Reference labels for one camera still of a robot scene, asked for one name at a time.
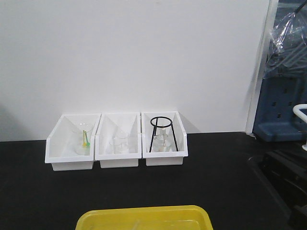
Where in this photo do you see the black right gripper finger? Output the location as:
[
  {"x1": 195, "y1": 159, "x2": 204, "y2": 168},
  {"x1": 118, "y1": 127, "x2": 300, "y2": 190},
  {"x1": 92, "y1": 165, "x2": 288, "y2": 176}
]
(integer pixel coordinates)
[{"x1": 248, "y1": 150, "x2": 307, "y2": 230}]

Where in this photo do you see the yellow plastic tray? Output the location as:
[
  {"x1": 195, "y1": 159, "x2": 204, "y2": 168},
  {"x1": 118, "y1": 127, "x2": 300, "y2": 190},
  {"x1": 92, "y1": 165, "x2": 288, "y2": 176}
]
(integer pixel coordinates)
[{"x1": 75, "y1": 205, "x2": 213, "y2": 230}]

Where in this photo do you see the blue lab apparatus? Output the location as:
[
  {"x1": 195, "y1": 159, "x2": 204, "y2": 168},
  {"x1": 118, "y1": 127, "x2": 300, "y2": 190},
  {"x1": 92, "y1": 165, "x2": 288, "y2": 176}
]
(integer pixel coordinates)
[{"x1": 251, "y1": 0, "x2": 307, "y2": 142}]

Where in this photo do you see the right white storage bin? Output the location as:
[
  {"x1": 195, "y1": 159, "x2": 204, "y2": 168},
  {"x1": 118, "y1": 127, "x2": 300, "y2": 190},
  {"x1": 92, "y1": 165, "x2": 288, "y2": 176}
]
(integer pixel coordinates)
[{"x1": 141, "y1": 111, "x2": 189, "y2": 166}]

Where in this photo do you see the white storage bin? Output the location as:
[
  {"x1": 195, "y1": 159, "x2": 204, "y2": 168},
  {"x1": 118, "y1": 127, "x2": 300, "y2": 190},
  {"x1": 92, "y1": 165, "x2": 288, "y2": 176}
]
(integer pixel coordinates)
[
  {"x1": 94, "y1": 113, "x2": 142, "y2": 169},
  {"x1": 45, "y1": 113, "x2": 101, "y2": 171},
  {"x1": 141, "y1": 111, "x2": 189, "y2": 166}
]

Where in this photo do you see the clear plastic wrap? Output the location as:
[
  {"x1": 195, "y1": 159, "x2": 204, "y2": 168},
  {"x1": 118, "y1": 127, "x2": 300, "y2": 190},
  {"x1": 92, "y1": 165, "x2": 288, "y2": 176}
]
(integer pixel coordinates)
[{"x1": 263, "y1": 0, "x2": 307, "y2": 79}]

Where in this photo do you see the glass flask in right bin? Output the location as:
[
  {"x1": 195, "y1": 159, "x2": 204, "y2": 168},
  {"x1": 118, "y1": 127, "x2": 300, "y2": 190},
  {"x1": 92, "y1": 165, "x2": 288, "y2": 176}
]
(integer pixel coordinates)
[{"x1": 152, "y1": 128, "x2": 172, "y2": 152}]

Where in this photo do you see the glass beaker in middle bin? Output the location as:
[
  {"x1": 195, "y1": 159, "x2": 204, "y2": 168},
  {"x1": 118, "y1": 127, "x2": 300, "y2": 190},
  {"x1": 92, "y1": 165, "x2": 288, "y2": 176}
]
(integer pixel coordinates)
[{"x1": 109, "y1": 130, "x2": 129, "y2": 154}]

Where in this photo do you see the middle white storage bin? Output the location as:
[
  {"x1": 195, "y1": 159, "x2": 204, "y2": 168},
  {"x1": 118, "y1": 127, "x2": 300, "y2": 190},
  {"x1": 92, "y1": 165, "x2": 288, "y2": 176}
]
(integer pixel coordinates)
[{"x1": 94, "y1": 113, "x2": 142, "y2": 169}]

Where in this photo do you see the glass funnel with green sticks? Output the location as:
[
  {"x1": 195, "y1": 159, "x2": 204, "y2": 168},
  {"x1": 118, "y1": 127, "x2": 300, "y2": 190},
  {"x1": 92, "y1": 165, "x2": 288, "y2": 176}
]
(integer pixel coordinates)
[{"x1": 72, "y1": 122, "x2": 93, "y2": 156}]

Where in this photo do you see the left white storage bin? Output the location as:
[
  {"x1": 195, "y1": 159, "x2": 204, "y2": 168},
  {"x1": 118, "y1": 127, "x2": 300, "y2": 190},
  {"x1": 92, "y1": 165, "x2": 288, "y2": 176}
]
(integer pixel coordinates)
[{"x1": 45, "y1": 113, "x2": 101, "y2": 171}]

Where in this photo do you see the white curved handle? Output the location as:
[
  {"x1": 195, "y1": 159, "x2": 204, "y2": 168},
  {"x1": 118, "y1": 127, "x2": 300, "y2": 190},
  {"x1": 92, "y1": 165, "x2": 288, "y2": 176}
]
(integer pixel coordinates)
[{"x1": 292, "y1": 104, "x2": 307, "y2": 151}]

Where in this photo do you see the black wire tripod stand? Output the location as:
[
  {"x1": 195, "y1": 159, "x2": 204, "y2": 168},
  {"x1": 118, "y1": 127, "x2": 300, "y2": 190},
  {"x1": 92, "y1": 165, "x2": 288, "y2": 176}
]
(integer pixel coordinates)
[{"x1": 149, "y1": 116, "x2": 178, "y2": 152}]

